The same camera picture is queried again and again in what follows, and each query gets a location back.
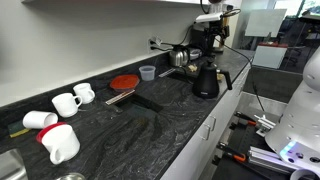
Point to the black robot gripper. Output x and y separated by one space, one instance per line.
216 28

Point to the brown paper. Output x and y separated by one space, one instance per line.
192 68
219 77

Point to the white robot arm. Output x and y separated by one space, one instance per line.
295 139

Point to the black coffee maker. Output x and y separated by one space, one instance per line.
202 38

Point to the stainless steel kettle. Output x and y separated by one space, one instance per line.
178 56

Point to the whiteboard on stand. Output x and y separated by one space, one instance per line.
264 22

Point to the black gooseneck kettle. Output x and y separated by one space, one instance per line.
206 84

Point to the clear plastic cup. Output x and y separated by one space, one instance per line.
147 72

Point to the upper orange black clamp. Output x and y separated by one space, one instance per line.
243 116

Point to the orange black clamp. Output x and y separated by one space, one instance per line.
243 116
240 157

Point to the white mug near lid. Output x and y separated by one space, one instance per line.
85 91

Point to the large white front mug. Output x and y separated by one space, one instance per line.
62 143

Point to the white mug lying sideways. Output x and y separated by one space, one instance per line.
39 119

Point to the round steel bowl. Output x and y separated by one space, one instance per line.
71 176

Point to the green yellow sponge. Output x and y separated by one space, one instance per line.
16 129

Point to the steel sink basin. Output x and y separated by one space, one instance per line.
12 166

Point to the wall power outlet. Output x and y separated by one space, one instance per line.
154 42

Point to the aluminium extrusion rail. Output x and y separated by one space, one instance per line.
268 160

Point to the white mug with handle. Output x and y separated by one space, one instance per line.
67 104

